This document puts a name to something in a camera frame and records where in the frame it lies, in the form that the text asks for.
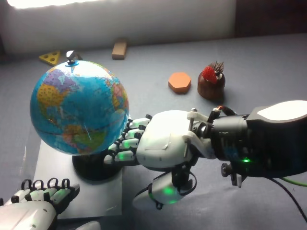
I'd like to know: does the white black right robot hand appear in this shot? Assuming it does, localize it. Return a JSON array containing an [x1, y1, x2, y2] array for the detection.
[[103, 110, 200, 211]]

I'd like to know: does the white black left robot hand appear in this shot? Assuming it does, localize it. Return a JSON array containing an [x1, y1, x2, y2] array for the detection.
[[0, 177, 101, 230]]

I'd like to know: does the blue world globe black base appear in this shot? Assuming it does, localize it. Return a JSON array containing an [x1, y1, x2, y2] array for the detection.
[[29, 49, 130, 182]]

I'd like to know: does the white flat sheet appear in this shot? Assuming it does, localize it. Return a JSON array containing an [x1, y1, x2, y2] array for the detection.
[[33, 138, 124, 219]]

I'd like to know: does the orange hexagonal block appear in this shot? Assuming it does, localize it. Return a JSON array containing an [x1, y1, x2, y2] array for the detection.
[[167, 71, 192, 94]]

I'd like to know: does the toy chocolate cake with strawberry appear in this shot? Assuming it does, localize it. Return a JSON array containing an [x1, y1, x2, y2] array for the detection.
[[197, 61, 226, 100]]

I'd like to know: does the plain wooden rectangular block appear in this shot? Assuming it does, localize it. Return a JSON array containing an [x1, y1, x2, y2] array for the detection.
[[111, 39, 128, 60]]

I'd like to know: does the grey table cloth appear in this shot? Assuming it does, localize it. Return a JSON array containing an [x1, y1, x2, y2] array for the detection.
[[0, 33, 307, 230]]

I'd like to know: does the yellow triangle block with holes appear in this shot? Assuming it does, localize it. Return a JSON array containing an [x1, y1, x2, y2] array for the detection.
[[39, 50, 61, 66]]

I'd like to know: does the green cable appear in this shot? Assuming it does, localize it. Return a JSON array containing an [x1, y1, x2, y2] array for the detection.
[[280, 176, 307, 187]]

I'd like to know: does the black cable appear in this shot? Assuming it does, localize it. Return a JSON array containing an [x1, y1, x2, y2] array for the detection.
[[270, 176, 307, 230]]

